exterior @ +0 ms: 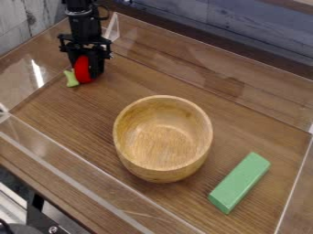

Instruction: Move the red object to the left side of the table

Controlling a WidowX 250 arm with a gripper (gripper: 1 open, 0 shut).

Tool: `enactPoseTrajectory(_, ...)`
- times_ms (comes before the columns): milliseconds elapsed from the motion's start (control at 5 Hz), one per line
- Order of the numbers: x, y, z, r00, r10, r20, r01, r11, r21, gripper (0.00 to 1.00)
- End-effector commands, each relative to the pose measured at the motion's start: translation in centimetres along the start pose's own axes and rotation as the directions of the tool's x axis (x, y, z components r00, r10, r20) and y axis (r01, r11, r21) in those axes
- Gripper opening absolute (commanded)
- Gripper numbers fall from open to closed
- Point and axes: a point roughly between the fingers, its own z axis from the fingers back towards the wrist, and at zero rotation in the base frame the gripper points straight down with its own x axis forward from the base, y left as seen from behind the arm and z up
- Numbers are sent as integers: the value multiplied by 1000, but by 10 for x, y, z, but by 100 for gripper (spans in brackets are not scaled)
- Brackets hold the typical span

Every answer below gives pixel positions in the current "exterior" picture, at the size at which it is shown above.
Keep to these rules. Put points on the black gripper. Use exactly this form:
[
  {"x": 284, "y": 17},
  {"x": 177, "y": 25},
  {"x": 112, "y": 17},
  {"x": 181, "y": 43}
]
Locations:
[{"x": 84, "y": 39}]

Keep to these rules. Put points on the red plush tomato toy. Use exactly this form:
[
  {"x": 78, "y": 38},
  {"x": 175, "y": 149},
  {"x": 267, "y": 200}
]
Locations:
[{"x": 79, "y": 74}]

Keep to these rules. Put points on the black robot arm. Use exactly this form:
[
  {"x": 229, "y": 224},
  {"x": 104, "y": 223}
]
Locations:
[{"x": 87, "y": 8}]

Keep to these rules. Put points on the wooden bowl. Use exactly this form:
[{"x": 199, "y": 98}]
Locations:
[{"x": 162, "y": 136}]

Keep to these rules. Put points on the clear acrylic table barrier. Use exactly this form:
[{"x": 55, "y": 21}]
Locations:
[{"x": 56, "y": 134}]

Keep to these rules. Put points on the green rectangular block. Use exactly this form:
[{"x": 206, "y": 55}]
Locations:
[{"x": 234, "y": 186}]

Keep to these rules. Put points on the black metal frame bracket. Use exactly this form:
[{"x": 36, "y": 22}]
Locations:
[{"x": 37, "y": 219}]

